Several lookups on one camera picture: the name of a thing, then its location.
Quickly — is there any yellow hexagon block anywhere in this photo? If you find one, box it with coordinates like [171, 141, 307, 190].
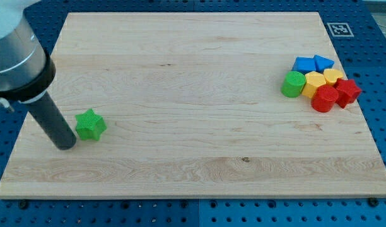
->
[301, 71, 326, 98]

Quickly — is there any yellow heart block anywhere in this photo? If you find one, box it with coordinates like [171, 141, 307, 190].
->
[323, 69, 344, 86]

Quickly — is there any red star block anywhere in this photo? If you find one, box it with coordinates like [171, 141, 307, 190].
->
[334, 79, 362, 108]

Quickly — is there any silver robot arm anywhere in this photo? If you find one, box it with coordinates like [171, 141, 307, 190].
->
[0, 0, 76, 150]

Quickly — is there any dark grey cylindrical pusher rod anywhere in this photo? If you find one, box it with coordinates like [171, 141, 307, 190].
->
[23, 91, 77, 150]

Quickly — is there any green star block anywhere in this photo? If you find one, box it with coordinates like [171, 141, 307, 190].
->
[75, 108, 107, 141]

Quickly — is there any blue cube block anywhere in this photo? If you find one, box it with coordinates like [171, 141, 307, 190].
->
[291, 57, 316, 74]

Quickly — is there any wooden board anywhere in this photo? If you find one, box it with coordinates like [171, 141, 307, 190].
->
[0, 12, 386, 200]

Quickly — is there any blue triangle block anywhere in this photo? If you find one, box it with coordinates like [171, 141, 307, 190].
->
[313, 55, 334, 72]

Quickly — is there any red cylinder block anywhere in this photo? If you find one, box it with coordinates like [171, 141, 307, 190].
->
[311, 84, 339, 113]

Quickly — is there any white fiducial marker tag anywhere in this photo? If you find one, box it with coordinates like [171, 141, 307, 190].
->
[327, 22, 354, 37]

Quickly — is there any green cylinder block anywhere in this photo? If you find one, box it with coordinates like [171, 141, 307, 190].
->
[281, 71, 306, 98]

